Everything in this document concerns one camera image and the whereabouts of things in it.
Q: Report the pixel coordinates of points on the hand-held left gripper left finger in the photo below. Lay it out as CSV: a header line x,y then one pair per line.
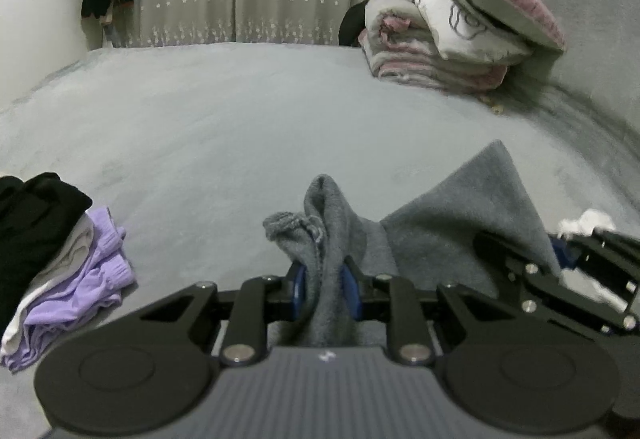
x,y
298,290

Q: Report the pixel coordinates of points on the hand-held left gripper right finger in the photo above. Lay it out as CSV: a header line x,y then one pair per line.
x,y
350,293

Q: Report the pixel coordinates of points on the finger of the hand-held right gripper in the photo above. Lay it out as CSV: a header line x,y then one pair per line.
x,y
530,284
615,246

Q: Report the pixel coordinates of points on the grey knit sweater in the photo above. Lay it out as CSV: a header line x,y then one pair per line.
x,y
450,219

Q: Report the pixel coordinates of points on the white socks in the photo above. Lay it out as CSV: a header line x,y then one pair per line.
x,y
587,221

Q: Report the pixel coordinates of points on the grey quilted blanket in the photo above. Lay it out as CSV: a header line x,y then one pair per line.
x,y
600,69

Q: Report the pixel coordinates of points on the grey velvet bed cover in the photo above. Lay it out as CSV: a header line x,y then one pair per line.
x,y
225,119

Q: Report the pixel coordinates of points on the folded lilac garment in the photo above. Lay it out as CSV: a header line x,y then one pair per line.
x,y
85,294

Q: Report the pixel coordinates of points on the folded white garment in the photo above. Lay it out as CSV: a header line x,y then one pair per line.
x,y
75,244

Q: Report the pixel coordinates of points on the folded pink white quilt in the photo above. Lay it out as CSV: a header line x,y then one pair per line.
x,y
425,64

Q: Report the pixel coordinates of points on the white printed pillow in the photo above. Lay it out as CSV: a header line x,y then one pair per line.
x,y
465,24

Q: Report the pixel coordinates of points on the black rounded object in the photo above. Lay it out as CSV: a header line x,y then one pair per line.
x,y
352,24

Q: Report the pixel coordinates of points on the folded black garment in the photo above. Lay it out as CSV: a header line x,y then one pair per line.
x,y
35,229

